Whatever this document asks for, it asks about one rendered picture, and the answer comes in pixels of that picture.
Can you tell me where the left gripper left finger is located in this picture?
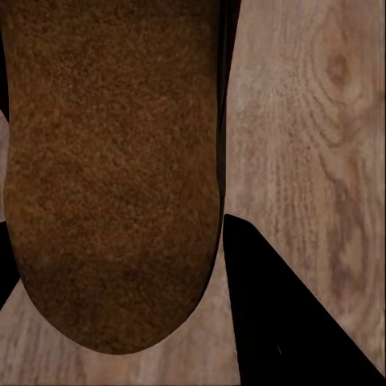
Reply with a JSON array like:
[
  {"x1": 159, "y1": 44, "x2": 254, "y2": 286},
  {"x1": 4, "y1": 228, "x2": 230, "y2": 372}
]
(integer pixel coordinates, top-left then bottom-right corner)
[{"x1": 0, "y1": 221, "x2": 20, "y2": 310}]

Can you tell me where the sandal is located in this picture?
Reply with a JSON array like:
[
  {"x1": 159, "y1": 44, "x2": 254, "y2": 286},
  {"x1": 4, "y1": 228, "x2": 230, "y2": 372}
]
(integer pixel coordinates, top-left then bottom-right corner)
[{"x1": 0, "y1": 0, "x2": 241, "y2": 355}]

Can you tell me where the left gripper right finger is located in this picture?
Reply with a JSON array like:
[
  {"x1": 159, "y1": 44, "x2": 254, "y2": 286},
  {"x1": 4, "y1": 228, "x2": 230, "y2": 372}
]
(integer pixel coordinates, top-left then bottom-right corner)
[{"x1": 222, "y1": 214, "x2": 386, "y2": 386}]

